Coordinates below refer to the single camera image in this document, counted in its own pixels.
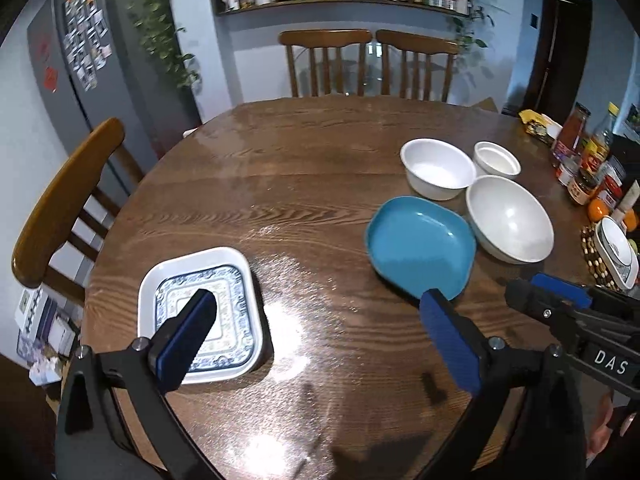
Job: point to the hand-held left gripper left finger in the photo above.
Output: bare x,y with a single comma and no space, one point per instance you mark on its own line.
187,330

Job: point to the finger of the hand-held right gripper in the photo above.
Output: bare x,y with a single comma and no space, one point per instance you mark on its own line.
535,302
560,290

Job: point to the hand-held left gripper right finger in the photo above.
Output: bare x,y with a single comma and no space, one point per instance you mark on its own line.
450,340

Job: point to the white square plate blue pattern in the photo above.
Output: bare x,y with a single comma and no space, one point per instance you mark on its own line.
172,280

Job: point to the large white bowl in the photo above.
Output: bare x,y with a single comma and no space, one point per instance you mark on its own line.
510,220

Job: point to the small white bowl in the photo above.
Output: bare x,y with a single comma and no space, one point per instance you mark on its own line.
495,160

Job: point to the medium white bowl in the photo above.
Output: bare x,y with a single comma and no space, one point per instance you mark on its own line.
435,165

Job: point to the person's right hand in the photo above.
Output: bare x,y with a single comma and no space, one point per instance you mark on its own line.
600,435

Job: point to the wooden beaded trivet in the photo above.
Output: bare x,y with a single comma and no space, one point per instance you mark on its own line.
592,255

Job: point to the white kitchen scale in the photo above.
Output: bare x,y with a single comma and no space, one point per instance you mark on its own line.
617,252

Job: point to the orange fruit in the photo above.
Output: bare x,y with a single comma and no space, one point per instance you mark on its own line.
597,210

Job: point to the small jar white lid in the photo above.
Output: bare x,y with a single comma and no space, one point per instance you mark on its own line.
567,170

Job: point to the white tissue pack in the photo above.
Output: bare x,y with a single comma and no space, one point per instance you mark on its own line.
45,370

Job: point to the purple patterned box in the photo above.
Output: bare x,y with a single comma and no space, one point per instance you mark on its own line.
32,345

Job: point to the red sauce bottle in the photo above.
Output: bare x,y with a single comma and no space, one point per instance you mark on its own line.
572,132

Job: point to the white box with knobs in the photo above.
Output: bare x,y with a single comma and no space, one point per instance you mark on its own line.
30,310

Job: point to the glass bottle yellow cap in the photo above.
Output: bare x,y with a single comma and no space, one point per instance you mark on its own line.
605,127

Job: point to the yellow snack bag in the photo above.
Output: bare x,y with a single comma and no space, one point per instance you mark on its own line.
537,122

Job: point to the wooden chair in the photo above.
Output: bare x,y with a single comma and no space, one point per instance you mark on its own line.
60,200
415,42
325,37

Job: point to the dark wooden door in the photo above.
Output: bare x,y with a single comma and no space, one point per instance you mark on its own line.
20,410
555,60

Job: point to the cardboard box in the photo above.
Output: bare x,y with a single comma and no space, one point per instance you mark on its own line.
485,105

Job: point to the grey refrigerator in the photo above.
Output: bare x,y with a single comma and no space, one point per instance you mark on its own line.
60,110

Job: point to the green trailing vine plant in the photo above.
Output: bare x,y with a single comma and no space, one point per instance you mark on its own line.
467,25
160,35

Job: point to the red diamond paper decoration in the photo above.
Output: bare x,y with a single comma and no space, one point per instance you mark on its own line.
50,79

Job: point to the cluster of fridge photos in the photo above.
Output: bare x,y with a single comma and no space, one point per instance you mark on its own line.
87,35

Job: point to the red round paper cutout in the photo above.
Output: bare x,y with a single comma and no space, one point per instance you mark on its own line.
44,45

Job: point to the white wall socket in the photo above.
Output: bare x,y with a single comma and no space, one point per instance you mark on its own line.
190,132

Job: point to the dark wall switch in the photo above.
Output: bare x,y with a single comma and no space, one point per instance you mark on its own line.
534,21

